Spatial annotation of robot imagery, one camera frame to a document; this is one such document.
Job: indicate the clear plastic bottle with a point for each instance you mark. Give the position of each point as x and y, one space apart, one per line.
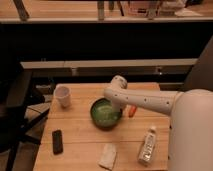
147 148

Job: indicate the green ceramic bowl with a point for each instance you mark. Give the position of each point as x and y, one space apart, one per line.
103 115

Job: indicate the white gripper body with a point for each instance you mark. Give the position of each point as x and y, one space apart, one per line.
118 106

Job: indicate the long wooden bench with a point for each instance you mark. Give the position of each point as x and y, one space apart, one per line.
90 68

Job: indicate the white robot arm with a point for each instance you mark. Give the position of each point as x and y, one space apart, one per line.
190 146

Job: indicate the black office chair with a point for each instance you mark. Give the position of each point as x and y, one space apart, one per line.
13 123

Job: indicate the orange carrot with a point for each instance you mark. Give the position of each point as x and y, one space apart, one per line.
132 111

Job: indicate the white paper cup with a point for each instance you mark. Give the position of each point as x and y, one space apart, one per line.
62 94

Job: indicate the white folded cloth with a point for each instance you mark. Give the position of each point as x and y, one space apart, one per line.
108 156

